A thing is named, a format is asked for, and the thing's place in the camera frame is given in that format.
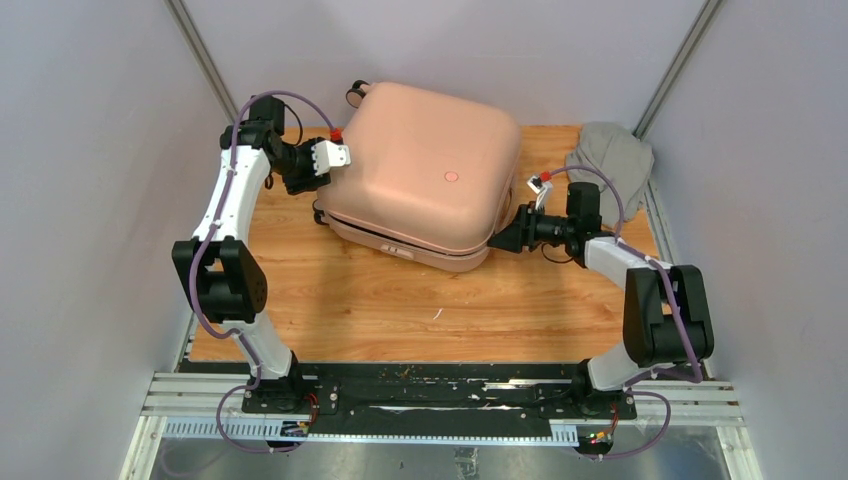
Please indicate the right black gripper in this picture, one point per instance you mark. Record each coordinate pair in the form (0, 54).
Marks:
(521, 233)

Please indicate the pink suitcase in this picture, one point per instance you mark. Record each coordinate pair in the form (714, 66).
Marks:
(431, 177)

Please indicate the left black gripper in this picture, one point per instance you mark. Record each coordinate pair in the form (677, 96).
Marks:
(308, 181)

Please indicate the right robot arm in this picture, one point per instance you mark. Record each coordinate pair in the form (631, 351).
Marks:
(666, 326)

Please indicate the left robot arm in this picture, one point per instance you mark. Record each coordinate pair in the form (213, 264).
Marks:
(224, 284)

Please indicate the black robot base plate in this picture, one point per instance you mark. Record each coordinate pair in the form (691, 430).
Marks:
(463, 401)

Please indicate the aluminium frame rail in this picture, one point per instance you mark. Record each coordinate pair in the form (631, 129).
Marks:
(180, 405)

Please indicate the grey crumpled cloth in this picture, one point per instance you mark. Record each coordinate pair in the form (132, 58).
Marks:
(622, 158)

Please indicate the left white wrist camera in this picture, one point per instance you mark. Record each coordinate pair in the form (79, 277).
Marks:
(328, 155)

